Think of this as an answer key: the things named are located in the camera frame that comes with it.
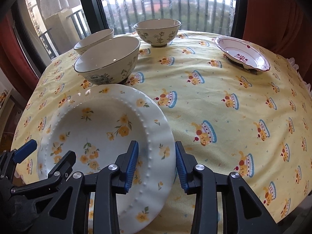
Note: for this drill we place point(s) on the white red-pattern plate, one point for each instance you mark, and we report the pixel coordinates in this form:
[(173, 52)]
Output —
[(243, 54)]

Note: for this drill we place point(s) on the black window frame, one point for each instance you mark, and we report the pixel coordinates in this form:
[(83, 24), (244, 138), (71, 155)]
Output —
[(36, 54)]

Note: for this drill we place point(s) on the red curtain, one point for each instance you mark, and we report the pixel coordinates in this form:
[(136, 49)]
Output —
[(13, 62), (281, 27)]

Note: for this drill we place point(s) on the floral bowl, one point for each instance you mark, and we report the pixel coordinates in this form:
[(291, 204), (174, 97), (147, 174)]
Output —
[(93, 39), (157, 32)]

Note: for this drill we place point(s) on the left red curtain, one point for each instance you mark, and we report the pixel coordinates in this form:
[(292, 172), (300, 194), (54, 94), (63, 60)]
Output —
[(13, 62)]

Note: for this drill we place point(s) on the right red curtain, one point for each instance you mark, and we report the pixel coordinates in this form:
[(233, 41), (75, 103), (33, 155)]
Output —
[(281, 27)]

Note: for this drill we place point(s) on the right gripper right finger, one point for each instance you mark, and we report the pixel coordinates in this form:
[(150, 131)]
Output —
[(243, 211)]

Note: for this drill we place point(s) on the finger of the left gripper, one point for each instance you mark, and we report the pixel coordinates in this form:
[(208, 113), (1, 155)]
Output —
[(59, 173), (24, 151)]

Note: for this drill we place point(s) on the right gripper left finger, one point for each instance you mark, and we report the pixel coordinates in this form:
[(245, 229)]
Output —
[(68, 211)]

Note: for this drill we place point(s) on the large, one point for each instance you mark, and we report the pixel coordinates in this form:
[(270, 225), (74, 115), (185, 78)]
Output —
[(111, 61)]

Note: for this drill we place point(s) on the balcony railing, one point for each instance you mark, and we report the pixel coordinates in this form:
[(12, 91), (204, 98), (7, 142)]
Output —
[(60, 32)]

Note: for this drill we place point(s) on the white yellow-flower plate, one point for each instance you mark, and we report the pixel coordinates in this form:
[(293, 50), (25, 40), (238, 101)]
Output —
[(98, 124)]

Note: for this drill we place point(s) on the yellow patterned tablecloth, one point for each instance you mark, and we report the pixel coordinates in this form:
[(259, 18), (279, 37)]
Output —
[(229, 119)]

